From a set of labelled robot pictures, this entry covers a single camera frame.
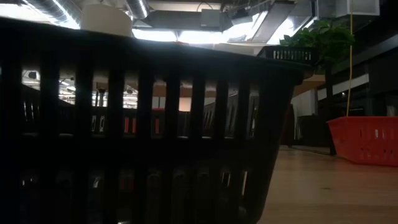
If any black plastic basket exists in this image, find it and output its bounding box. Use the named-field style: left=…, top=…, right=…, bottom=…
left=257, top=45, right=320, bottom=65
left=0, top=17, right=313, bottom=224

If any grey ceiling box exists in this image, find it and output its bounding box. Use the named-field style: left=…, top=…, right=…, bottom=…
left=200, top=8, right=224, bottom=29

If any white shade table lamp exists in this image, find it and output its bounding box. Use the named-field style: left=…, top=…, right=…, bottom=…
left=80, top=3, right=134, bottom=38

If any green potted plant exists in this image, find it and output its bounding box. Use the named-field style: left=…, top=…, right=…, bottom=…
left=279, top=19, right=356, bottom=74

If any black shelving unit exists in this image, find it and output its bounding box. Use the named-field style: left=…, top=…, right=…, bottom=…
left=317, top=18, right=398, bottom=125

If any white ceiling unit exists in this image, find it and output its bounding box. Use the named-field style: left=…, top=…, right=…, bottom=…
left=317, top=0, right=381, bottom=18

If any silver ventilation duct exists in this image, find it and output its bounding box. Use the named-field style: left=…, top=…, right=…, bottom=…
left=126, top=0, right=150, bottom=20
left=18, top=0, right=81, bottom=29

